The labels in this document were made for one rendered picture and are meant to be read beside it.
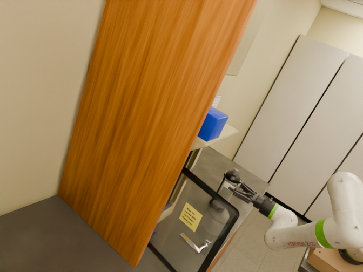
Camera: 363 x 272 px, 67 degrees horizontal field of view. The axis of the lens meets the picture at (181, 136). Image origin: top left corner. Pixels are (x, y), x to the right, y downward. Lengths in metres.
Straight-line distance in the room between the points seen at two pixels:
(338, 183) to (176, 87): 0.73
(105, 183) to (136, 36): 0.56
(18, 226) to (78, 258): 0.26
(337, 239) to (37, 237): 1.11
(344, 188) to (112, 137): 0.89
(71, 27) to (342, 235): 1.18
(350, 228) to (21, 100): 1.21
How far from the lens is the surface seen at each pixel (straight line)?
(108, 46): 1.02
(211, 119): 0.90
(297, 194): 4.20
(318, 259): 1.76
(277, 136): 4.04
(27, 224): 1.25
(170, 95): 0.86
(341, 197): 1.21
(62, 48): 1.04
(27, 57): 0.99
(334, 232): 1.21
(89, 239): 1.22
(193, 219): 0.99
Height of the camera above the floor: 1.84
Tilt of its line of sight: 22 degrees down
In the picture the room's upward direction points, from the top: 23 degrees clockwise
